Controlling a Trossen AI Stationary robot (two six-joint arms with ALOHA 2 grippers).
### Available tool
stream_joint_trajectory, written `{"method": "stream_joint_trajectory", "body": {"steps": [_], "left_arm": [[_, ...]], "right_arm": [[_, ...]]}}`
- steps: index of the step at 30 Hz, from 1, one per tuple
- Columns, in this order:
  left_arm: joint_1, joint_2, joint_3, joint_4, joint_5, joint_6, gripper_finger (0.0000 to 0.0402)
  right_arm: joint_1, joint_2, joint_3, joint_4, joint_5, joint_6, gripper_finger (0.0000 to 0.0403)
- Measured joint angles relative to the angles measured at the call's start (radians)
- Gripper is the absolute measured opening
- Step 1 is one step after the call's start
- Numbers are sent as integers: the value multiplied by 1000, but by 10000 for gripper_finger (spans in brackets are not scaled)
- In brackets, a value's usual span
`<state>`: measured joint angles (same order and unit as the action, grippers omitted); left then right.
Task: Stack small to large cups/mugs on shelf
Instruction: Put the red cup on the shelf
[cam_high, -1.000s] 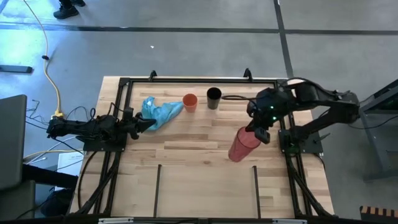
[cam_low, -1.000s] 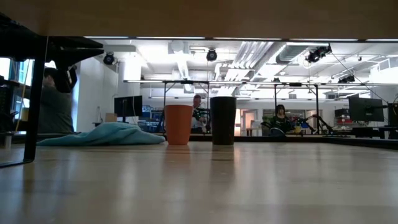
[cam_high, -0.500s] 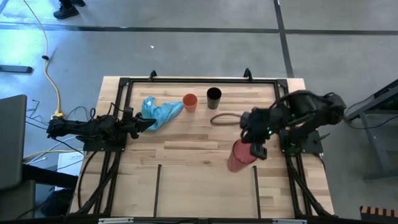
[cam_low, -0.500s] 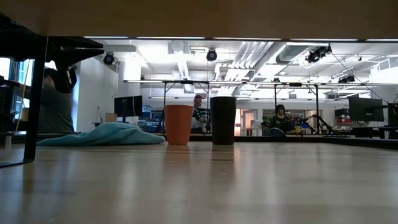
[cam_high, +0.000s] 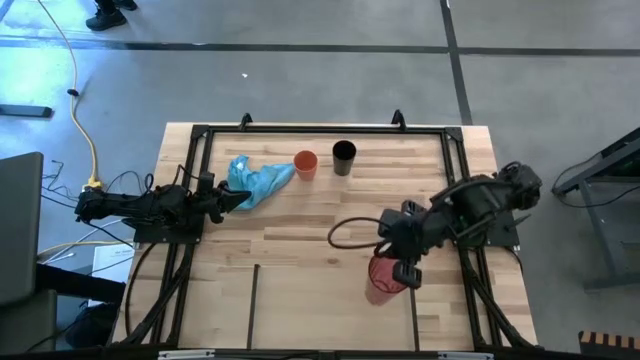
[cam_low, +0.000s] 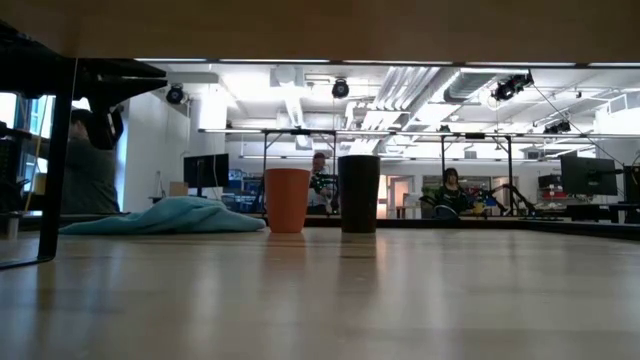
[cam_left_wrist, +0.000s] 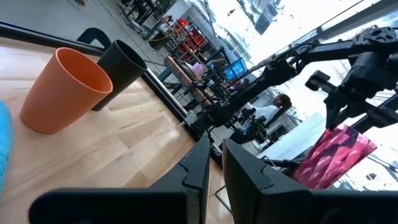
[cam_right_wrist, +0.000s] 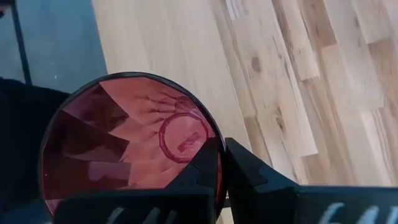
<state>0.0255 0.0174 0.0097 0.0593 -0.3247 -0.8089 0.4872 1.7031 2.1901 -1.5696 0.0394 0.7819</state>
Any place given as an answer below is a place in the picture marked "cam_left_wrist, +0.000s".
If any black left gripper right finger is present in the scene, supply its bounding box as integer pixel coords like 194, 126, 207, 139
222, 138, 315, 224

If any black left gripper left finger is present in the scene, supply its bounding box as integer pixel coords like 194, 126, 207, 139
149, 136, 211, 224

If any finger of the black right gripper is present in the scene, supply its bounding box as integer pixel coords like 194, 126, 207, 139
325, 88, 353, 130

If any pink patterned cup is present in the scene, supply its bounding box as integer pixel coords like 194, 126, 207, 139
292, 123, 377, 190

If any black plastic cup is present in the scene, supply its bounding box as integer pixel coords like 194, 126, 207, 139
91, 39, 148, 112

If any orange plastic cup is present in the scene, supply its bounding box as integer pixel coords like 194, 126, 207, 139
20, 47, 113, 135

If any person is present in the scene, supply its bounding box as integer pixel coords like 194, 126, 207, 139
242, 93, 293, 128

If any wooden workbench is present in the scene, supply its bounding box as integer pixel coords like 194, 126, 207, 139
164, 55, 212, 103

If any blue-screen monitor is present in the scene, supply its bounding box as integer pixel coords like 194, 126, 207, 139
223, 58, 248, 81

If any red storage rack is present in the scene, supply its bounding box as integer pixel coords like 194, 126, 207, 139
167, 17, 208, 62

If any teal microfibre cloth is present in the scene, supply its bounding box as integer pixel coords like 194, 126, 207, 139
0, 100, 14, 195

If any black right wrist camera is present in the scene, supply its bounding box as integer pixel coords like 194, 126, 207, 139
305, 70, 338, 91

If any black frame handle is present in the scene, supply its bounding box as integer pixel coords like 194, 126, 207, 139
76, 27, 112, 50

